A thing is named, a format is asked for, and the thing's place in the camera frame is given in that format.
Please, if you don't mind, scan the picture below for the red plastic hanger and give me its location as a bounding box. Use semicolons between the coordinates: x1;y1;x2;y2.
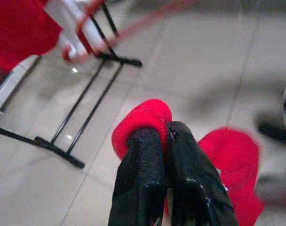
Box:
62;0;188;64

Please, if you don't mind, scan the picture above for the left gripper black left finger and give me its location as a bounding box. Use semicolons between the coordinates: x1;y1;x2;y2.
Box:
109;128;167;226

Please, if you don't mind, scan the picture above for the white t-shirt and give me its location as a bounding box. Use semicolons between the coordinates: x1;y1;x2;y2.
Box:
45;0;106;59

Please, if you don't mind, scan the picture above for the white glass-front cabinet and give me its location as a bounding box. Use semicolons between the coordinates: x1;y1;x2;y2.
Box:
0;65;26;121

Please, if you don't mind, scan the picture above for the black clothes rack silver rail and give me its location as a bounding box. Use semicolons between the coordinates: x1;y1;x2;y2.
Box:
0;0;143;169

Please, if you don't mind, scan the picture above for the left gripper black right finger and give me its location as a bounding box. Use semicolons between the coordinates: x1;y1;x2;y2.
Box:
167;121;239;226

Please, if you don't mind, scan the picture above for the red t-shirt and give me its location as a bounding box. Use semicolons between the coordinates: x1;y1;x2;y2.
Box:
111;98;265;226
0;0;64;73

